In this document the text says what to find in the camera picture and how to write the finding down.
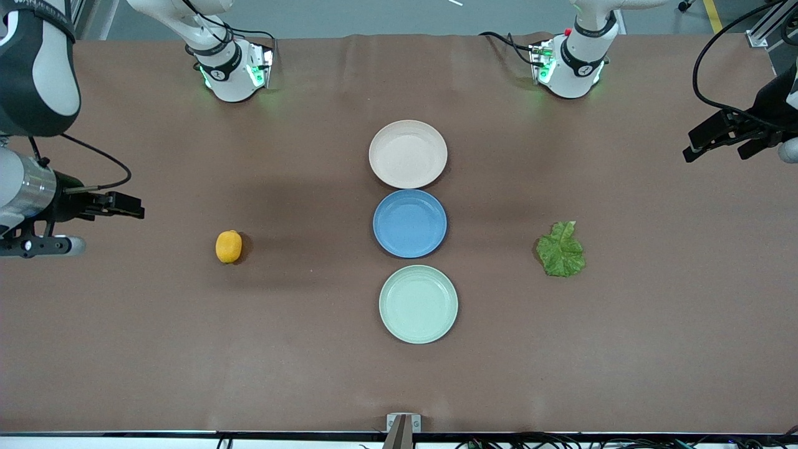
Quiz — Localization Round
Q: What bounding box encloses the yellow lemon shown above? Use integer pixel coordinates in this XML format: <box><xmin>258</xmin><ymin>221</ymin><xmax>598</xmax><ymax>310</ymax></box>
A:
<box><xmin>216</xmin><ymin>230</ymin><xmax>243</xmax><ymax>264</ymax></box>

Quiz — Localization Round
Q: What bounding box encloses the green lettuce leaf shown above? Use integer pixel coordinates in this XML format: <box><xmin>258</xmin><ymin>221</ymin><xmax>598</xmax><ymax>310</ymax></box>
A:
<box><xmin>536</xmin><ymin>221</ymin><xmax>587</xmax><ymax>278</ymax></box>

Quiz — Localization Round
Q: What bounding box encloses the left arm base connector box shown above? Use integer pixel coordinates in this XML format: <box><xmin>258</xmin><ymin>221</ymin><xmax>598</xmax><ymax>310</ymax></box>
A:
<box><xmin>529</xmin><ymin>39</ymin><xmax>555</xmax><ymax>85</ymax></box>

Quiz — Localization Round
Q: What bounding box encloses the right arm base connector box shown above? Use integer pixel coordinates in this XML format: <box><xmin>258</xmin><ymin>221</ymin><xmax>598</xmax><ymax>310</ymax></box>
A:
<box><xmin>246</xmin><ymin>41</ymin><xmax>276</xmax><ymax>89</ymax></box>

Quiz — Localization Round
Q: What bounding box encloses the brown table cover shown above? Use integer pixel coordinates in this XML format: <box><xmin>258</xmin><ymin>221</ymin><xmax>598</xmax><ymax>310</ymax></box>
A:
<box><xmin>0</xmin><ymin>31</ymin><xmax>798</xmax><ymax>434</ymax></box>

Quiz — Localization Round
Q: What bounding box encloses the blue round plate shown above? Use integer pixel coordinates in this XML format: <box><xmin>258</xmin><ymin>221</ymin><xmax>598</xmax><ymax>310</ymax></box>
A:
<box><xmin>373</xmin><ymin>189</ymin><xmax>448</xmax><ymax>259</ymax></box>

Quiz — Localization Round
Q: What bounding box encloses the beige round plate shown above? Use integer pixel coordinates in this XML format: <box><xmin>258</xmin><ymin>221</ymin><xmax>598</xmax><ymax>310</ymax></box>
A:
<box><xmin>368</xmin><ymin>120</ymin><xmax>448</xmax><ymax>190</ymax></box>

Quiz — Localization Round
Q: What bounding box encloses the light green round plate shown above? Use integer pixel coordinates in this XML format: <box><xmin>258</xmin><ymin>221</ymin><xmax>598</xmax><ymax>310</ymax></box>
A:
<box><xmin>378</xmin><ymin>265</ymin><xmax>459</xmax><ymax>344</ymax></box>

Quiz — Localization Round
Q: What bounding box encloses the black right arm wrist cable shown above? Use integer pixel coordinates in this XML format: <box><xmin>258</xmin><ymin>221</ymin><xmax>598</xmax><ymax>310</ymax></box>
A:
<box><xmin>28</xmin><ymin>133</ymin><xmax>133</xmax><ymax>191</ymax></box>

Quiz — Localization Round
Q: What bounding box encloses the aluminium frame post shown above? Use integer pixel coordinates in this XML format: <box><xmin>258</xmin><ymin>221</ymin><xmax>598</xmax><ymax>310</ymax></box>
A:
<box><xmin>745</xmin><ymin>0</ymin><xmax>798</xmax><ymax>48</ymax></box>

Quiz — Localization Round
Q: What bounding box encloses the black right arm base cable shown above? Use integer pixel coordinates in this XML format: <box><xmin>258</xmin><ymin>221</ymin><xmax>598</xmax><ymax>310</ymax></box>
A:
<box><xmin>184</xmin><ymin>0</ymin><xmax>276</xmax><ymax>47</ymax></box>

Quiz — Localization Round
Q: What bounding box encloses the black arm base cable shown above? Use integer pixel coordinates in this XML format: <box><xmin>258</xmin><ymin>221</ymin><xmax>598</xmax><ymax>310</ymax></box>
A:
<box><xmin>184</xmin><ymin>0</ymin><xmax>276</xmax><ymax>47</ymax></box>
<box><xmin>479</xmin><ymin>31</ymin><xmax>538</xmax><ymax>66</ymax></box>

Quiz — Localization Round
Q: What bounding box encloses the black left arm base cable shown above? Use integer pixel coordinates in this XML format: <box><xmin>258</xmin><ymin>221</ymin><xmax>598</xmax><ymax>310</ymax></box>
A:
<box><xmin>479</xmin><ymin>31</ymin><xmax>538</xmax><ymax>66</ymax></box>

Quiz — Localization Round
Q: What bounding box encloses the metal bracket on table edge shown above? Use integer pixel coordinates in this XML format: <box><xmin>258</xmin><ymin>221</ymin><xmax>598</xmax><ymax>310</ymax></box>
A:
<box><xmin>387</xmin><ymin>413</ymin><xmax>421</xmax><ymax>449</ymax></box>

